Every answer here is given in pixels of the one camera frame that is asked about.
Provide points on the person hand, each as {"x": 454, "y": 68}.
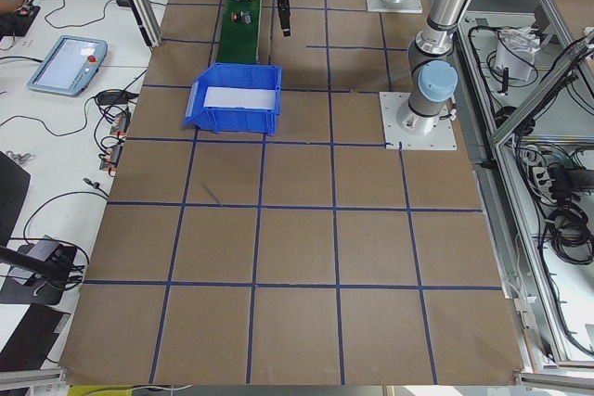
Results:
{"x": 9, "y": 6}

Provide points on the green conveyor belt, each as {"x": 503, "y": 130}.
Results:
{"x": 238, "y": 42}

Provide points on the blue plastic bin left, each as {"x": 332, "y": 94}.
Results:
{"x": 233, "y": 75}

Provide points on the white foam pad left bin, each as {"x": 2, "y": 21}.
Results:
{"x": 231, "y": 98}

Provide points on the teach pendant near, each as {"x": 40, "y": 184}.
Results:
{"x": 69, "y": 66}

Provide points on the black power adapter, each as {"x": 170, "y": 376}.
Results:
{"x": 571, "y": 180}

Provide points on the black monitor stand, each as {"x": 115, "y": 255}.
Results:
{"x": 39, "y": 272}

